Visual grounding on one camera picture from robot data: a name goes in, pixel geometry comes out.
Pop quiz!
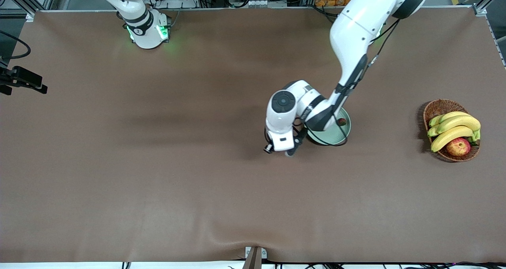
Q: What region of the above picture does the pale green round plate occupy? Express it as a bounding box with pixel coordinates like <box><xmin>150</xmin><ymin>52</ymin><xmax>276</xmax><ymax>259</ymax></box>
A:
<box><xmin>306</xmin><ymin>108</ymin><xmax>351</xmax><ymax>146</ymax></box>

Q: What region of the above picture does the brown mounting bar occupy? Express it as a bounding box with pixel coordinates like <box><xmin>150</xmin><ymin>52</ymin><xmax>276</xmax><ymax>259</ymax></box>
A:
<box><xmin>242</xmin><ymin>247</ymin><xmax>262</xmax><ymax>269</ymax></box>

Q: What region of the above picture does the grey metal mounting bracket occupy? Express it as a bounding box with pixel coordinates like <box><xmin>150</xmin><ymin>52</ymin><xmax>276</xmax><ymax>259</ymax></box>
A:
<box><xmin>245</xmin><ymin>246</ymin><xmax>268</xmax><ymax>259</ymax></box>

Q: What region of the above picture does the white terminal strip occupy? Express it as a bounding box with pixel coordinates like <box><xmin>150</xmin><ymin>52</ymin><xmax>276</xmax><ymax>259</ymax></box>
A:
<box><xmin>246</xmin><ymin>0</ymin><xmax>288</xmax><ymax>8</ymax></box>

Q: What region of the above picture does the yellow banana bunch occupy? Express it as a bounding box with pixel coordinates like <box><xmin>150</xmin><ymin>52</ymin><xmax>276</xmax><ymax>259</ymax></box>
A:
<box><xmin>427</xmin><ymin>111</ymin><xmax>481</xmax><ymax>152</ymax></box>

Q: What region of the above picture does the brown wicker basket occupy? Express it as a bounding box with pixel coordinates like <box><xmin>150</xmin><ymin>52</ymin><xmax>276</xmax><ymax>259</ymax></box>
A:
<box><xmin>423</xmin><ymin>99</ymin><xmax>481</xmax><ymax>163</ymax></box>

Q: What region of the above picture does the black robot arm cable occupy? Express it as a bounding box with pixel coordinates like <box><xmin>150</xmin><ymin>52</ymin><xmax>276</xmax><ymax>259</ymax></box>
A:
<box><xmin>293</xmin><ymin>20</ymin><xmax>400</xmax><ymax>147</ymax></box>
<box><xmin>0</xmin><ymin>30</ymin><xmax>31</xmax><ymax>60</ymax></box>

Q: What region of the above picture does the brown table mat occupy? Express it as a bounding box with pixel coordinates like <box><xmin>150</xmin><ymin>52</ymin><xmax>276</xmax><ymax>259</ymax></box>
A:
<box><xmin>0</xmin><ymin>6</ymin><xmax>506</xmax><ymax>263</ymax></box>

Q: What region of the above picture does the red yellow apple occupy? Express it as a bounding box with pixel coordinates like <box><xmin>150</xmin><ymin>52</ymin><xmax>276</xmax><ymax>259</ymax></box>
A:
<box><xmin>446</xmin><ymin>138</ymin><xmax>472</xmax><ymax>157</ymax></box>

